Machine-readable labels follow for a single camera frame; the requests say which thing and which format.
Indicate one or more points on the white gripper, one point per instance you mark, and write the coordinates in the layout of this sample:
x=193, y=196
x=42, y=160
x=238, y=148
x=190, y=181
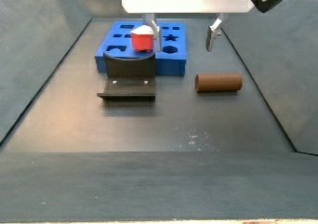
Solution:
x=186, y=6

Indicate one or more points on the brown cylinder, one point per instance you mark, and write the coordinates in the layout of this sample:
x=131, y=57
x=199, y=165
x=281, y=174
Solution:
x=218, y=82

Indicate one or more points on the red house-shaped peg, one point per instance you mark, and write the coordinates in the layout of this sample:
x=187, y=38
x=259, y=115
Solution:
x=142, y=38

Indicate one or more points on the blue shape sorter block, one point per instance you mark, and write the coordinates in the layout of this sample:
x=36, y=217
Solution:
x=170, y=58

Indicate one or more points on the black curved holder stand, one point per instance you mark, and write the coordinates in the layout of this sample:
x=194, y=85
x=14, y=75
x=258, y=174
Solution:
x=130, y=79

